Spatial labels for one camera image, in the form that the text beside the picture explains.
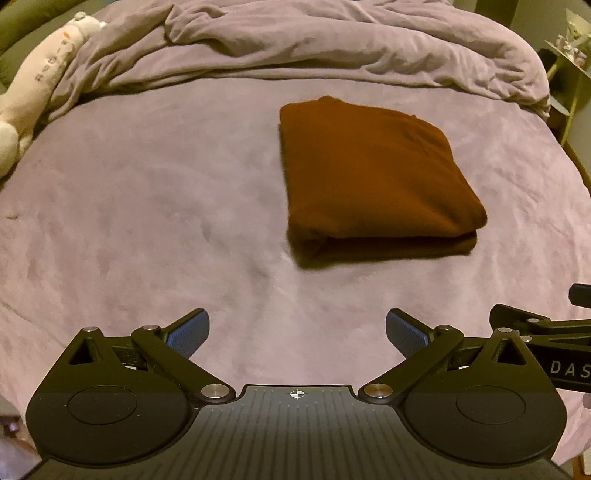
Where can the long cream plush toy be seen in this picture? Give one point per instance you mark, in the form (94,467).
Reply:
(41,78)

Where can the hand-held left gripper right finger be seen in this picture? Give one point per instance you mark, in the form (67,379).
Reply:
(406,333)

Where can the green cushion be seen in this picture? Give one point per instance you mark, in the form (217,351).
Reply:
(23,27)

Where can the rust brown knit sweater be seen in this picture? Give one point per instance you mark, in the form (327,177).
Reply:
(369,184)

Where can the yellow-green side table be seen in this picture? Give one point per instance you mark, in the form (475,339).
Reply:
(572,87)

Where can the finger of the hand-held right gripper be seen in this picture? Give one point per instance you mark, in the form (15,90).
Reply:
(581,294)
(545,323)

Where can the crumpled purple blanket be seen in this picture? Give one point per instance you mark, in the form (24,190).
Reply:
(323,41)

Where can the purple bed sheet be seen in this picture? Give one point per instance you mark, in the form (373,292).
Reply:
(138,221)

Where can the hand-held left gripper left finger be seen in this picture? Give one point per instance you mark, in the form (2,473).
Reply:
(189,330)

